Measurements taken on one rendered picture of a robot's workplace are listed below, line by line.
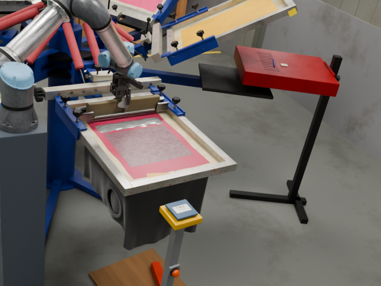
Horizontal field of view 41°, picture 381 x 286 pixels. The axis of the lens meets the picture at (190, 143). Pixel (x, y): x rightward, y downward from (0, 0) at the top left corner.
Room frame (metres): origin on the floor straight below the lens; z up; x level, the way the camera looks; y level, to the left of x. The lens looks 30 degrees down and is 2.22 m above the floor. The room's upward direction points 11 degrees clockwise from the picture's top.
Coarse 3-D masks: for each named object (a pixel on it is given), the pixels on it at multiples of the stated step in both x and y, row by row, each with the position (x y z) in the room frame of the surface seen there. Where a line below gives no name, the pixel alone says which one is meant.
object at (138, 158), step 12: (96, 120) 2.23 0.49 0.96; (108, 120) 2.25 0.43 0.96; (120, 120) 2.27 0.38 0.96; (96, 132) 2.11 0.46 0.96; (108, 132) 2.13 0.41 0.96; (120, 132) 2.15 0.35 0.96; (132, 132) 2.17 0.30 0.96; (108, 144) 2.02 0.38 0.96; (120, 144) 2.04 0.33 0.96; (132, 144) 2.06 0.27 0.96; (144, 144) 2.08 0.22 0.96; (120, 156) 1.94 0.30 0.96; (132, 156) 1.96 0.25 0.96; (144, 156) 1.98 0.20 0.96; (156, 156) 2.00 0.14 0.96; (132, 168) 1.86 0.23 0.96; (144, 168) 1.88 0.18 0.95; (156, 168) 1.90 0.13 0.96; (168, 168) 1.92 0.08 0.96
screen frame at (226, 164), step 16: (112, 96) 2.45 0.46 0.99; (192, 128) 2.27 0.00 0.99; (96, 144) 1.95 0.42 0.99; (208, 144) 2.14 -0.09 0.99; (96, 160) 1.87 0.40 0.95; (224, 160) 2.03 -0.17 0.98; (112, 176) 1.75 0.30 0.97; (160, 176) 1.79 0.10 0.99; (176, 176) 1.81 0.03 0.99; (192, 176) 1.86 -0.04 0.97; (128, 192) 1.66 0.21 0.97
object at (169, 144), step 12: (144, 132) 2.20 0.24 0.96; (156, 132) 2.22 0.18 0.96; (168, 132) 2.24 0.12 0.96; (156, 144) 2.11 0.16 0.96; (168, 144) 2.13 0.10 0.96; (180, 144) 2.15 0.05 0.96; (168, 156) 2.02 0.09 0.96; (180, 156) 2.04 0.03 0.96; (192, 156) 2.06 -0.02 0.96; (180, 168) 1.94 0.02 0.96
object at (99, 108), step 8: (144, 96) 2.38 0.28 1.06; (152, 96) 2.40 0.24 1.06; (88, 104) 2.18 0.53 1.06; (96, 104) 2.21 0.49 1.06; (104, 104) 2.23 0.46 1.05; (112, 104) 2.26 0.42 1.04; (136, 104) 2.34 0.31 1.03; (144, 104) 2.37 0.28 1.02; (152, 104) 2.40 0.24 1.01; (96, 112) 2.21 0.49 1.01; (104, 112) 2.23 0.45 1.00; (112, 112) 2.26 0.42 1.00
